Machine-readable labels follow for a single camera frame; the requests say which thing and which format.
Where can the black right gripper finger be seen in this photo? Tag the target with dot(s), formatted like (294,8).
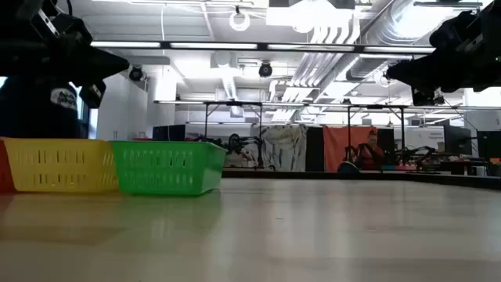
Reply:
(411,74)

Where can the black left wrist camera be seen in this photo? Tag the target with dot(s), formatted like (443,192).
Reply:
(93,94)

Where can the black computer monitor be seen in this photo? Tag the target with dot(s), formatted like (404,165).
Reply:
(168,133)
(489,145)
(457,139)

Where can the black ceiling camera mount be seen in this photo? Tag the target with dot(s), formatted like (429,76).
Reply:
(439,100)

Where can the white ceiling conduit bundle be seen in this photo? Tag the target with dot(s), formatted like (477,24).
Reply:
(313,66)

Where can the black distant rig frame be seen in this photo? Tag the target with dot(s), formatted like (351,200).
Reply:
(375,106)
(235,103)

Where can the black ceiling spotlight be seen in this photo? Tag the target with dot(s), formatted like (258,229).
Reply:
(265,69)
(135,73)

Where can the black overhead light bar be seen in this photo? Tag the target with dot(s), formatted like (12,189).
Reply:
(215,45)

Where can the white patterned cloth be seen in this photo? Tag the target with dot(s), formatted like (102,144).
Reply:
(283,149)

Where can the green plastic basket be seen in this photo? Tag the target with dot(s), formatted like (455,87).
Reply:
(164,168)

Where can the red plastic basket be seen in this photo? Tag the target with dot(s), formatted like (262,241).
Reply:
(6,168)

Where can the dark round chair back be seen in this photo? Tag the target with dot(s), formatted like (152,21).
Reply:
(348,167)

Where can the silver ventilation duct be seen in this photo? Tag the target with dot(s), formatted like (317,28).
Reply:
(395,23)

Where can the black distant robot arm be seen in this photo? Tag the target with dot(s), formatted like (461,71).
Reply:
(415,152)
(235,143)

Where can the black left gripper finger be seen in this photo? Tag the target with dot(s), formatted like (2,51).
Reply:
(105,64)

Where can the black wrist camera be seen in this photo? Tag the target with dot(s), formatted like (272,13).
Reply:
(422,97)
(93,94)

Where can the black aluminium table frame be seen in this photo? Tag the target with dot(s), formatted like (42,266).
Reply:
(352,176)

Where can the person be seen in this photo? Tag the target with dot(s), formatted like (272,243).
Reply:
(35,113)
(370,152)

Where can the white wall sign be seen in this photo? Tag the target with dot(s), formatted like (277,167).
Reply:
(426,137)

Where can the orange cloth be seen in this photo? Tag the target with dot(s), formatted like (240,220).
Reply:
(336,145)

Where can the black partition panel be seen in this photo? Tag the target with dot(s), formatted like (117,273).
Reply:
(314,149)

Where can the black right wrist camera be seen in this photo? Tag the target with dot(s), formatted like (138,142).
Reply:
(422,97)

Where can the yellow plastic basket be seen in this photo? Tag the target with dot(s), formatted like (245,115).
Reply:
(58,164)

